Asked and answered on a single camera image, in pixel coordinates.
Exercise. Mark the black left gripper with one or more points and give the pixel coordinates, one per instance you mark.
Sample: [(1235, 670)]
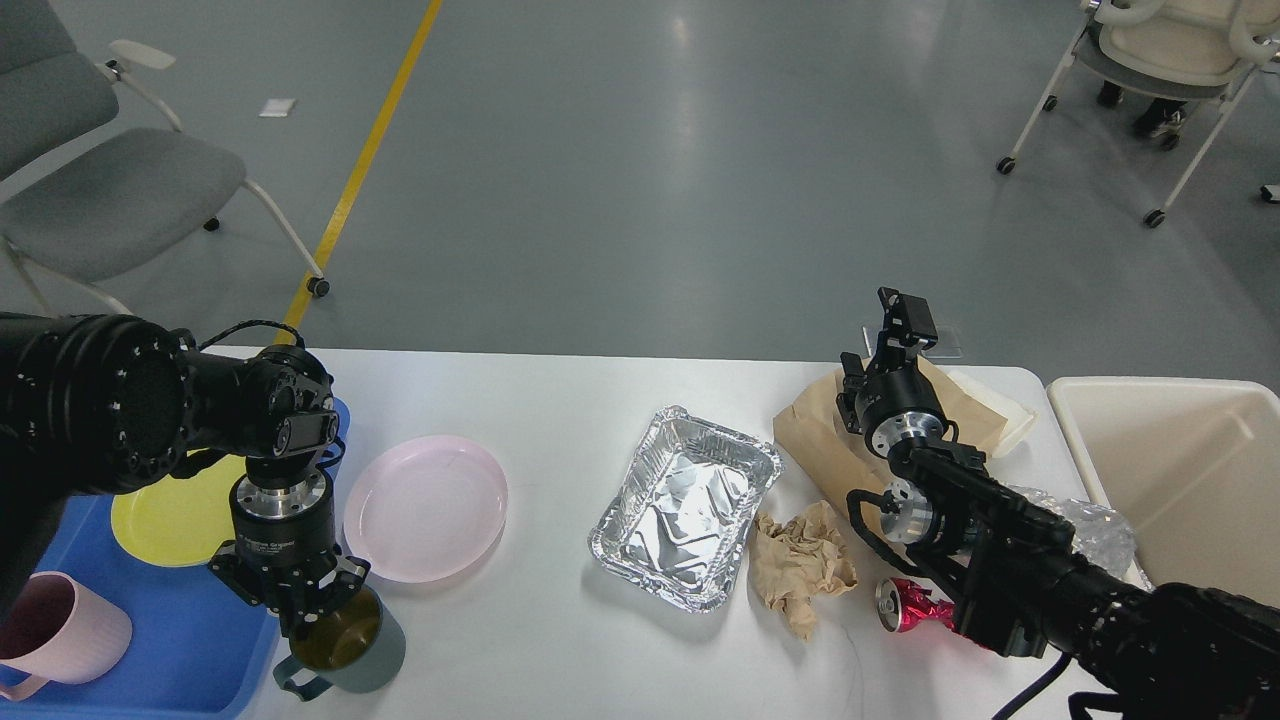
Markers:
[(286, 539)]

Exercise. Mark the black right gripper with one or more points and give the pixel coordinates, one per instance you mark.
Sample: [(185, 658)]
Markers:
[(895, 395)]

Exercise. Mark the dark green mug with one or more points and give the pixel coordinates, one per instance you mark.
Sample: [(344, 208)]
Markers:
[(359, 649)]

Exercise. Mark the pink plate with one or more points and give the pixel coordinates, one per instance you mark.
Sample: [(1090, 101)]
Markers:
[(426, 509)]

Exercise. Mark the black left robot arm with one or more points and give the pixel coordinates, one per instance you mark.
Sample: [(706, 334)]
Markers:
[(109, 404)]

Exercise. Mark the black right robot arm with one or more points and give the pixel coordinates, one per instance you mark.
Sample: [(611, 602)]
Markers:
[(1010, 569)]

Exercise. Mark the clear floor socket cover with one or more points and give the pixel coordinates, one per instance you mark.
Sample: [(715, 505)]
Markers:
[(949, 346)]

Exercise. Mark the blue plastic tray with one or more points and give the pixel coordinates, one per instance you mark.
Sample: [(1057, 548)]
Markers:
[(197, 651)]

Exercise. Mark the yellow plate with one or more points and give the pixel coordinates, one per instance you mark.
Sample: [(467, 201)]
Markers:
[(178, 523)]

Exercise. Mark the brown paper bag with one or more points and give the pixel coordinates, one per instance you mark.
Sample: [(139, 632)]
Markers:
[(812, 432)]

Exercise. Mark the white foam container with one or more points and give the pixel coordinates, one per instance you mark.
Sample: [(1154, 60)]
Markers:
[(995, 405)]

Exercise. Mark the pink ribbed mug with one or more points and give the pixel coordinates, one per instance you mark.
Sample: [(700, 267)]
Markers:
[(61, 631)]

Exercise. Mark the crumpled brown paper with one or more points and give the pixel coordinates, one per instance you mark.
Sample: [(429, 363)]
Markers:
[(794, 561)]

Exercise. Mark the crushed red can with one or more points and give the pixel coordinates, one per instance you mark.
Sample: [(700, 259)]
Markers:
[(902, 604)]

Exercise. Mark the crumpled foil and plastic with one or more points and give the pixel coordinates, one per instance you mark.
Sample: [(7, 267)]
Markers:
[(1102, 534)]

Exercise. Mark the aluminium foil tray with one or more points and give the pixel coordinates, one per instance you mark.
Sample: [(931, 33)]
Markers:
[(678, 525)]

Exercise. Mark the person in black tracksuit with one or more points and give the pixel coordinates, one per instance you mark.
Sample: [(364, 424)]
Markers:
[(1161, 121)]

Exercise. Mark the beige plastic bin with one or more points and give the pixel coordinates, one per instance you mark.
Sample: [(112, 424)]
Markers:
[(1192, 464)]

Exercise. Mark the white wheeled chair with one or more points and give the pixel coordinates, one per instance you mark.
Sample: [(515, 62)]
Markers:
[(1195, 51)]

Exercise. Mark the grey office chair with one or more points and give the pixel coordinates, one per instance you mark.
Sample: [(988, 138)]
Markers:
[(128, 199)]

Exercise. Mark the white paper scrap on floor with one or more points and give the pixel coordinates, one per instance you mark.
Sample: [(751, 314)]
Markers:
[(277, 107)]

